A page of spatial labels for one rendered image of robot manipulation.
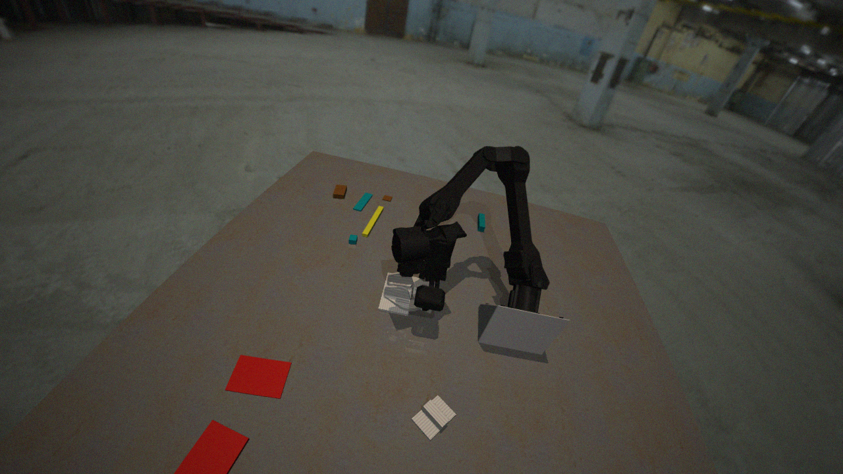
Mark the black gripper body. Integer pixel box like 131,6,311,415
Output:
414,254,451,311

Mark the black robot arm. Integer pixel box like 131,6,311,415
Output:
391,145,549,314

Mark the teal flat bar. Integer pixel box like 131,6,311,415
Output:
353,193,373,211

